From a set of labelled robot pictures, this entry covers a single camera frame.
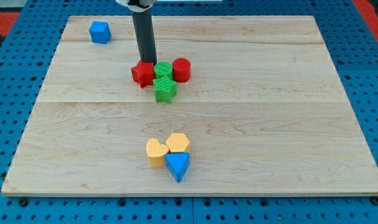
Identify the blue cube block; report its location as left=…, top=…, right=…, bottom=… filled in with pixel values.
left=89, top=21, right=111, bottom=44

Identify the blue triangle block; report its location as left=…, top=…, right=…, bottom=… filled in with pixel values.
left=164, top=152, right=190, bottom=183

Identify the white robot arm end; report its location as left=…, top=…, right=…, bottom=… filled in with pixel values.
left=115, top=0, right=157, bottom=12

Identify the yellow heart block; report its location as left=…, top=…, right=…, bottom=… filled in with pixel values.
left=146, top=138, right=169, bottom=168

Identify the red cylinder block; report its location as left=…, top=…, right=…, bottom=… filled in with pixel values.
left=172, top=58, right=191, bottom=83

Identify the wooden board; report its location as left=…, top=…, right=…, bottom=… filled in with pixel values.
left=1, top=16, right=378, bottom=197

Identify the green cylinder block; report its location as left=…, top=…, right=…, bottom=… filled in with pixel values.
left=154, top=62, right=173, bottom=80

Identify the red star block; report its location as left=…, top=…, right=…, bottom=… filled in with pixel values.
left=131, top=60, right=155, bottom=88

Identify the green star block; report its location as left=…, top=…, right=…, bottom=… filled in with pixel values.
left=153, top=77, right=177, bottom=103

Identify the yellow hexagon block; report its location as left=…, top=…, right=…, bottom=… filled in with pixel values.
left=166, top=133, right=191, bottom=153

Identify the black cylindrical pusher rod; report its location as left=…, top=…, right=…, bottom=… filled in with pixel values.
left=132, top=8, right=157, bottom=65

